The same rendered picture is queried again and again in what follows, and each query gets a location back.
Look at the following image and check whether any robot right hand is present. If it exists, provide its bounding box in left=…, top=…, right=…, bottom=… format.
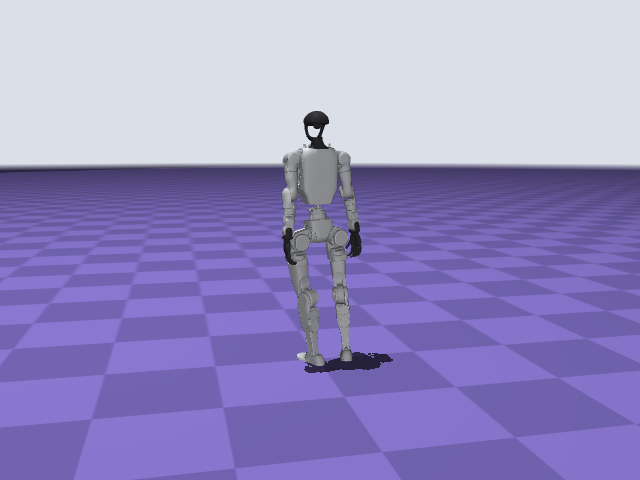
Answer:
left=345, top=222, right=362, bottom=258

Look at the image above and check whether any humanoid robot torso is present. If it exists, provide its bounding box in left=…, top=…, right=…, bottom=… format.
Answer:
left=297, top=144, right=339, bottom=243

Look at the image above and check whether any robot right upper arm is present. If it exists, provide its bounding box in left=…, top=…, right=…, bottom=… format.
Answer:
left=337, top=150, right=353, bottom=198

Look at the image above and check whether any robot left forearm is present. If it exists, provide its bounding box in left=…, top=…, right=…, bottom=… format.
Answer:
left=282, top=189, right=296, bottom=236

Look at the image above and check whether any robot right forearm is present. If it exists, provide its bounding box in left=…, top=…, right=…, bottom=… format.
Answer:
left=344, top=185, right=360, bottom=230

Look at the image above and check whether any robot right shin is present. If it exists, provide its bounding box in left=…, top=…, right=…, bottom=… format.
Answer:
left=335, top=286, right=350, bottom=351

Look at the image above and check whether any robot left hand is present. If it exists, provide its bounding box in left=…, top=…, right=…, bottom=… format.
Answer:
left=282, top=228, right=297, bottom=265

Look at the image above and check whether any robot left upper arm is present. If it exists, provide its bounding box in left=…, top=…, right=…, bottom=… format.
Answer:
left=283, top=150, right=302, bottom=202

